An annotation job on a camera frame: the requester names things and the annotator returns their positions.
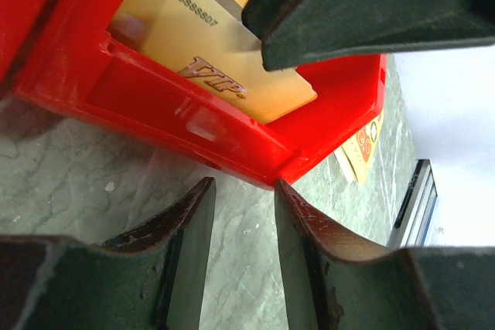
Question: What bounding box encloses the orange spiral notebook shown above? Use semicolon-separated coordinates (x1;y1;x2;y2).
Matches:
333;110;384;186

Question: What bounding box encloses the red bin with gold cards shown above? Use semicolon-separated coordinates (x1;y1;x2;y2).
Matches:
14;0;387;188

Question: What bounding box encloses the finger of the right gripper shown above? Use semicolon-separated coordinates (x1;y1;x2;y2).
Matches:
241;0;494;71

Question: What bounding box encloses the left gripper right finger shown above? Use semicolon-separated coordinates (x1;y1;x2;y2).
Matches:
275;180;494;329

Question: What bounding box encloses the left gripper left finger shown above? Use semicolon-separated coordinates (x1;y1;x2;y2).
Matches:
1;177;215;329

